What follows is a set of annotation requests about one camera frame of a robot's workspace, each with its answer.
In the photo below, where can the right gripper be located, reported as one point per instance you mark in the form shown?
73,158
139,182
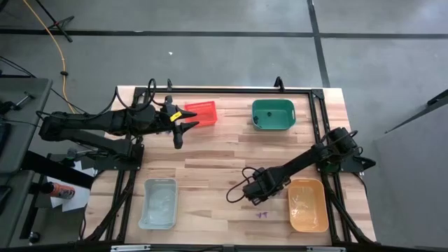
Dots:
262,183

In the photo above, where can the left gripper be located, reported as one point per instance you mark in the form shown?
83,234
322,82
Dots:
178,140

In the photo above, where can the purple plastic spider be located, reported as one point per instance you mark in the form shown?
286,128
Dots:
262,214

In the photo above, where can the green plastic bin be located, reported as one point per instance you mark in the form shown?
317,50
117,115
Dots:
280,120

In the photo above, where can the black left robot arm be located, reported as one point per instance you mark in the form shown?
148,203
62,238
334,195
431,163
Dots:
87,122

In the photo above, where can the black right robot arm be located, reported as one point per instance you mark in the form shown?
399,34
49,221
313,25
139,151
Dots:
304,161

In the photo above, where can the red plastic mesh basket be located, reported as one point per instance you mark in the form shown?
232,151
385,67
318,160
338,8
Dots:
206,113

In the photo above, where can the orange plastic bin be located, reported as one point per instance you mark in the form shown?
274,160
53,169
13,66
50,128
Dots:
309,217

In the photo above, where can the clear plastic bin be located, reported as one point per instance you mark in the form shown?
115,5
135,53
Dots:
159,204

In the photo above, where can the grey round knob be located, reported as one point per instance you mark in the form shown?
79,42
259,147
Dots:
71,153

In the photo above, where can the white paper sheet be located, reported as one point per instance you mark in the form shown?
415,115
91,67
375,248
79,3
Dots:
78,199

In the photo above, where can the black diagonal beam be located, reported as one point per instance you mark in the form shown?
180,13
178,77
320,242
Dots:
59,171

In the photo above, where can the orange spray can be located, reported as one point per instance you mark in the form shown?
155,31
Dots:
63,191

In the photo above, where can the black tripod stand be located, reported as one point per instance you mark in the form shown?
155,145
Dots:
63,31

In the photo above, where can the grey side table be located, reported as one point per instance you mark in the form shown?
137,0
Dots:
21,140

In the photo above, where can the black slanted bar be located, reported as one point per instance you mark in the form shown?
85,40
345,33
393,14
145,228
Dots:
434,103

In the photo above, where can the black caster wheel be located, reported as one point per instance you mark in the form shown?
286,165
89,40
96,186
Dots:
34,238

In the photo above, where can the left wrist camera yellow sticker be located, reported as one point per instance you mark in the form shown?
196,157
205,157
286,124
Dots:
175,116

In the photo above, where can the black frame hook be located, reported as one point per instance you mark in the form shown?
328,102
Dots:
169,84
279,84

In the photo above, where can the silver metal bracket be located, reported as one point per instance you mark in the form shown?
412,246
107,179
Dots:
325,249
129,248

